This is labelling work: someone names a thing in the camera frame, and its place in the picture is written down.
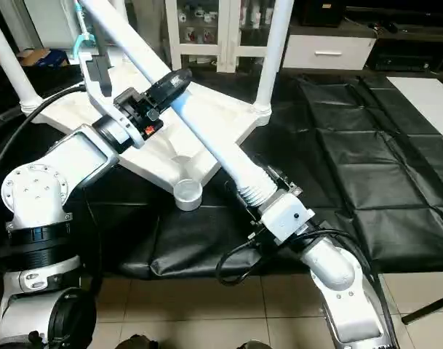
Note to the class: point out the dark robot left foot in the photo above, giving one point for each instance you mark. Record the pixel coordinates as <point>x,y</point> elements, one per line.
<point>134,343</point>

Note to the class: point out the dark robot foot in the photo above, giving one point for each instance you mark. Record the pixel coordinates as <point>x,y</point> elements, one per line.
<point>254,345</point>
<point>134,343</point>

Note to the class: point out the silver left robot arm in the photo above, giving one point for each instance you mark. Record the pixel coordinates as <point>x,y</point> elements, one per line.
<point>46,203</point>

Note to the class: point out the white glass-door cabinet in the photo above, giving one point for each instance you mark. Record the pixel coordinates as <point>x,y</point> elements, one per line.
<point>221,33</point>

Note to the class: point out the white low drawer unit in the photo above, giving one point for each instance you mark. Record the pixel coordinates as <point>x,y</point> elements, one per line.
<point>326,51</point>

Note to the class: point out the white sheet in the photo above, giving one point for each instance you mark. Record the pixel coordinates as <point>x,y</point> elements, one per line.
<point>425,102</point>

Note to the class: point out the black work mat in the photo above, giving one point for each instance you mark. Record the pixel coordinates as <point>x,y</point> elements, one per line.
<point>352,182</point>

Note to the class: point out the white plastic table top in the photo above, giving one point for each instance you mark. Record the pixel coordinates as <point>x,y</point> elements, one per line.
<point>206,116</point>

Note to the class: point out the dark robot right foot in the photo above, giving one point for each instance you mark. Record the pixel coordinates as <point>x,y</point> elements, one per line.
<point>254,345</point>

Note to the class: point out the black stand leg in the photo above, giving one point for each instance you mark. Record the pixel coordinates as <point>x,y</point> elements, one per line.
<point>428,309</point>

